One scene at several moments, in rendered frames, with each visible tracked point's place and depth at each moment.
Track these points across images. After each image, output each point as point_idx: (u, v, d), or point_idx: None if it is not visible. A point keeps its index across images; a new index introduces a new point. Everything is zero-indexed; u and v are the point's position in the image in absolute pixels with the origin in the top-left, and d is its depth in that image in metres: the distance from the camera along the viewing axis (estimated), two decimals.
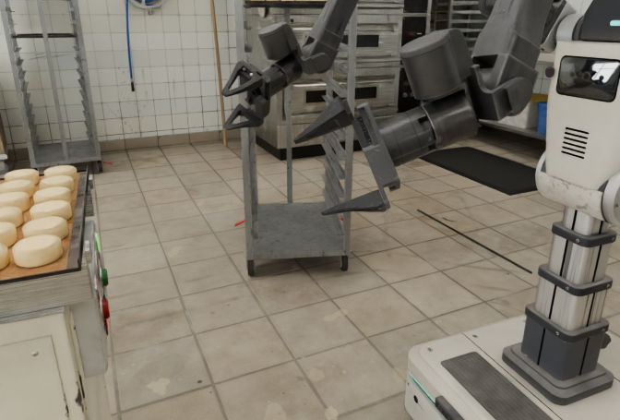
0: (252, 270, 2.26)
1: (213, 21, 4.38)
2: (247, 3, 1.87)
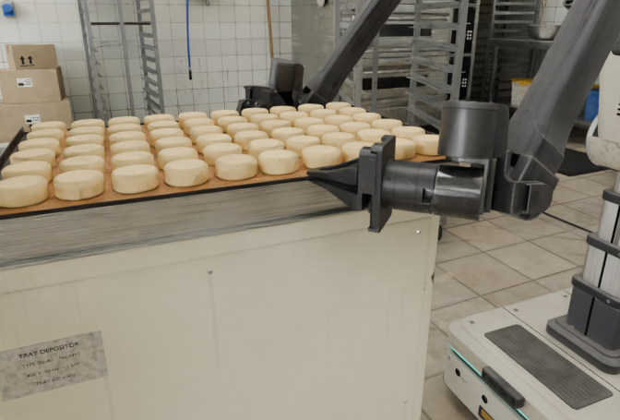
0: None
1: (268, 12, 4.50)
2: None
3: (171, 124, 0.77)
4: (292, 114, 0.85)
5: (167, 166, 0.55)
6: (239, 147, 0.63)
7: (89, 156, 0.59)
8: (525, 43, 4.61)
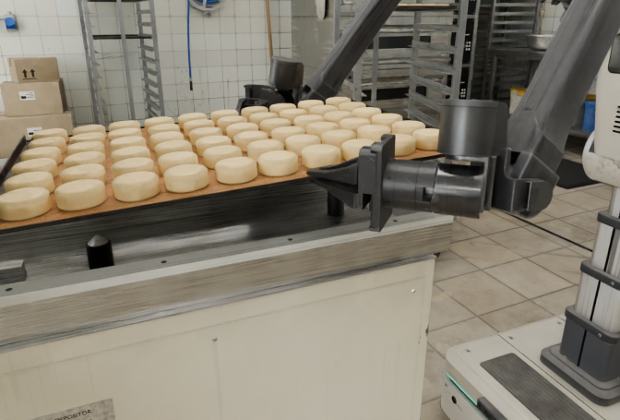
0: None
1: (268, 23, 4.54)
2: None
3: (171, 127, 0.77)
4: (291, 111, 0.85)
5: (167, 173, 0.55)
6: (239, 149, 0.63)
7: (90, 164, 0.59)
8: (523, 54, 4.64)
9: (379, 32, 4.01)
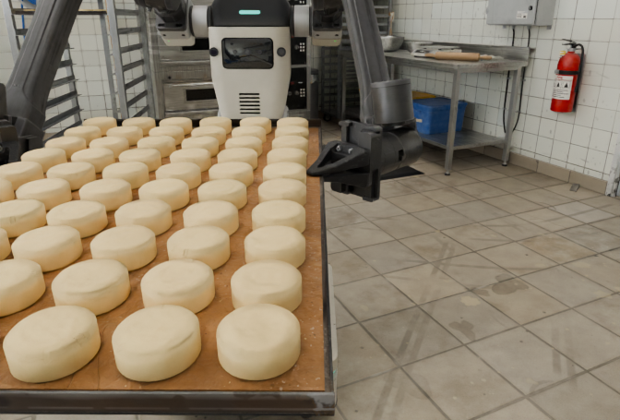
0: None
1: (109, 25, 4.69)
2: (17, 13, 2.18)
3: (32, 203, 0.46)
4: (108, 141, 0.65)
5: (279, 219, 0.42)
6: (233, 179, 0.52)
7: (159, 268, 0.35)
8: None
9: None
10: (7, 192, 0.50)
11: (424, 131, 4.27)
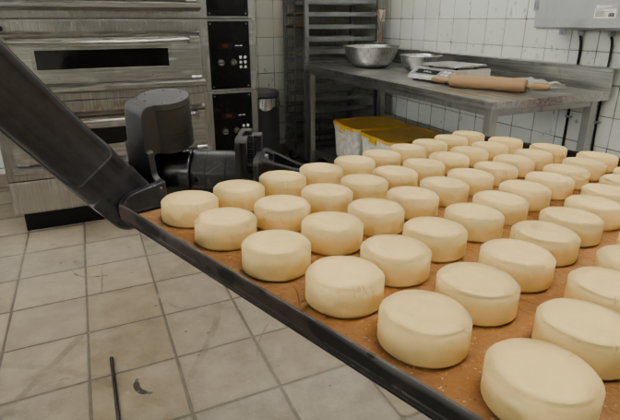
0: None
1: None
2: None
3: (593, 189, 0.49)
4: (518, 248, 0.34)
5: (415, 144, 0.68)
6: (408, 163, 0.57)
7: (497, 147, 0.68)
8: (331, 74, 3.18)
9: (57, 43, 2.55)
10: None
11: None
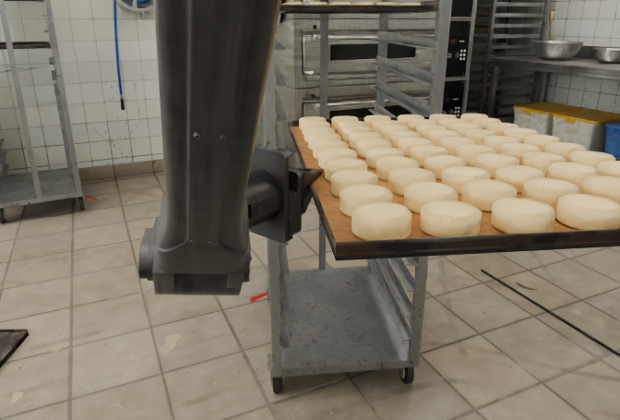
0: (280, 389, 1.59)
1: None
2: (280, 9, 1.19)
3: (477, 133, 0.74)
4: (568, 165, 0.54)
5: (321, 132, 0.75)
6: (371, 144, 0.66)
7: (362, 123, 0.83)
8: (530, 65, 3.81)
9: (350, 39, 3.18)
10: (524, 141, 0.70)
11: None
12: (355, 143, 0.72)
